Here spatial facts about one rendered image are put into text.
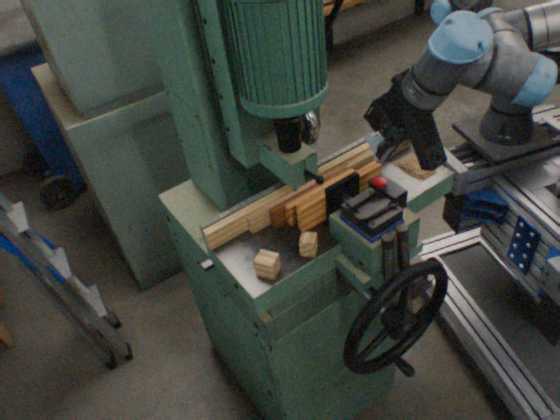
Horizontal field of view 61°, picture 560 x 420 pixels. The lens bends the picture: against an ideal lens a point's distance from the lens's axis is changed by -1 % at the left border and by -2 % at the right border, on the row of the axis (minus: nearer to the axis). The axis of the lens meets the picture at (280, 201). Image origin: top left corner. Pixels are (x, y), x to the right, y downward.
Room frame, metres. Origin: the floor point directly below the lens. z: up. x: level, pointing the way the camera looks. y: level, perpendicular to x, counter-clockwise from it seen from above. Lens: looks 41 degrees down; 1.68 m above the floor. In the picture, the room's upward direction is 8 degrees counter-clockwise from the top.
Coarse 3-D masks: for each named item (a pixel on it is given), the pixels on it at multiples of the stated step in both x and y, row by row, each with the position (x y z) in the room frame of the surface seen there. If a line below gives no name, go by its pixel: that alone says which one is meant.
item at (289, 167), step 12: (264, 144) 0.90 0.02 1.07; (276, 144) 0.89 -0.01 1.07; (264, 156) 0.90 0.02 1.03; (276, 156) 0.85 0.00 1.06; (288, 156) 0.84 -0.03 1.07; (300, 156) 0.83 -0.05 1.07; (312, 156) 0.83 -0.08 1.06; (276, 168) 0.86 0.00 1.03; (288, 168) 0.81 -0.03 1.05; (300, 168) 0.82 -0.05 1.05; (312, 168) 0.83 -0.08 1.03; (288, 180) 0.82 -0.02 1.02; (300, 180) 0.82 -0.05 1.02
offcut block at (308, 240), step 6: (306, 234) 0.72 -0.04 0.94; (312, 234) 0.72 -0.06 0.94; (300, 240) 0.71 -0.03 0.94; (306, 240) 0.71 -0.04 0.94; (312, 240) 0.70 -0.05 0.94; (300, 246) 0.70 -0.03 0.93; (306, 246) 0.70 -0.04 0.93; (312, 246) 0.70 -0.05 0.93; (300, 252) 0.70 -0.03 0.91; (306, 252) 0.70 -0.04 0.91; (312, 252) 0.70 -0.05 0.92
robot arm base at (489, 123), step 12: (492, 108) 1.15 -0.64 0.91; (492, 120) 1.13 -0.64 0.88; (504, 120) 1.11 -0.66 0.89; (516, 120) 1.10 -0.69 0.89; (528, 120) 1.10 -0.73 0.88; (480, 132) 1.16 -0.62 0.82; (492, 132) 1.12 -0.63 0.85; (504, 132) 1.11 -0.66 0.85; (516, 132) 1.09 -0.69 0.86; (528, 132) 1.09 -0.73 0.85; (504, 144) 1.09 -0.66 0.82; (516, 144) 1.08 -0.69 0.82
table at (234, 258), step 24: (384, 168) 0.96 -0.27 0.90; (408, 192) 0.86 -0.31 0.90; (432, 192) 0.87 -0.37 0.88; (240, 240) 0.78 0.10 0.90; (264, 240) 0.77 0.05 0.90; (288, 240) 0.76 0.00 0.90; (216, 264) 0.75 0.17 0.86; (240, 264) 0.70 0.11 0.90; (288, 264) 0.68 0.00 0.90; (312, 264) 0.68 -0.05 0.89; (336, 264) 0.71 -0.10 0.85; (240, 288) 0.65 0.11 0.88; (264, 288) 0.63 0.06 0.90; (288, 288) 0.65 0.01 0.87; (360, 288) 0.64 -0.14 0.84
